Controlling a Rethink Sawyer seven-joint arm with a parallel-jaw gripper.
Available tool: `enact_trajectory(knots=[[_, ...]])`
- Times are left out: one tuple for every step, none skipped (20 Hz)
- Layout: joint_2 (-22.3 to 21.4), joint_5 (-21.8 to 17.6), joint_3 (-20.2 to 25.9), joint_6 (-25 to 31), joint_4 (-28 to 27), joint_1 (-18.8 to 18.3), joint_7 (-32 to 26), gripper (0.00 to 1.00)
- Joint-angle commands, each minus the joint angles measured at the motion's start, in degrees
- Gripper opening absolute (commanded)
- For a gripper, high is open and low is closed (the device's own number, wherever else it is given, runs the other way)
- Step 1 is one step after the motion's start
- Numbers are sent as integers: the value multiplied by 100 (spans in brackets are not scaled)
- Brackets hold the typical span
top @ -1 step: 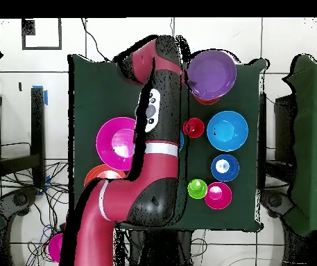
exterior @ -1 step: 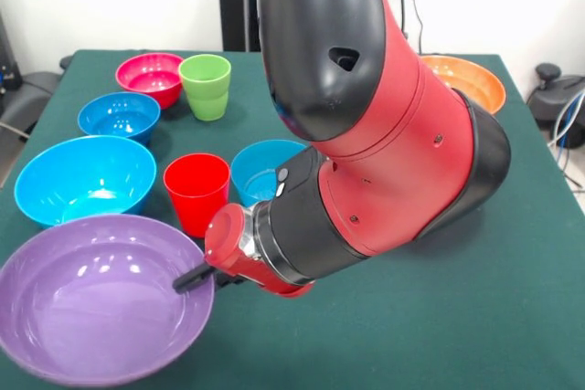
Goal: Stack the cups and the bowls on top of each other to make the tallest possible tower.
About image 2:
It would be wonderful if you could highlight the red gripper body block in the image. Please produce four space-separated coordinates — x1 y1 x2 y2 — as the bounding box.
204 202 316 299

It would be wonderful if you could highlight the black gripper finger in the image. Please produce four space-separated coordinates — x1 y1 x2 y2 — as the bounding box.
213 271 248 289
172 261 216 294

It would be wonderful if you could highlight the purple bowl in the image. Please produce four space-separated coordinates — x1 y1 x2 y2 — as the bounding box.
0 213 216 387

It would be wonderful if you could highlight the green cup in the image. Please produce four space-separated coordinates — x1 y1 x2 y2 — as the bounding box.
177 54 232 122

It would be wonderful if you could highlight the red cup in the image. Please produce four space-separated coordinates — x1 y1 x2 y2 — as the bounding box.
163 153 231 239

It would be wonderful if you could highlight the small light blue ridged bowl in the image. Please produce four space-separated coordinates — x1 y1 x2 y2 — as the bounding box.
229 139 309 208

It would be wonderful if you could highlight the large blue bowl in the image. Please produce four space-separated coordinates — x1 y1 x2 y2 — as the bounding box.
13 135 158 230

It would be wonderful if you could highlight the small dark blue bowl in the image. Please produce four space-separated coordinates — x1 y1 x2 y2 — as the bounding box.
77 91 162 146

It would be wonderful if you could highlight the small pink-red bowl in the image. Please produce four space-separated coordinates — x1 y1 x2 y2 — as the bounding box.
114 52 185 111

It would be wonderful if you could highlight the dark green tablecloth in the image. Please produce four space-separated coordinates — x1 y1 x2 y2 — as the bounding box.
0 48 585 390

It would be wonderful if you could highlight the black floor stand base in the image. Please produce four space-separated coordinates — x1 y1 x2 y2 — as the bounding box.
525 62 585 150
0 70 61 135

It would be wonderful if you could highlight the black equipment rack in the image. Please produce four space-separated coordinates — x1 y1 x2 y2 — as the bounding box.
0 10 20 94

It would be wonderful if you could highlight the large orange bowl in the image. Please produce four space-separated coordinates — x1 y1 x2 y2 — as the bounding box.
419 55 507 116

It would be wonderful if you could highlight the thin black cable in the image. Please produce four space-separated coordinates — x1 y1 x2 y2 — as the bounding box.
410 0 425 54

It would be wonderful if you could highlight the bundle of floor cables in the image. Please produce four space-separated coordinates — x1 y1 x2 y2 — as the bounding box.
546 88 585 193

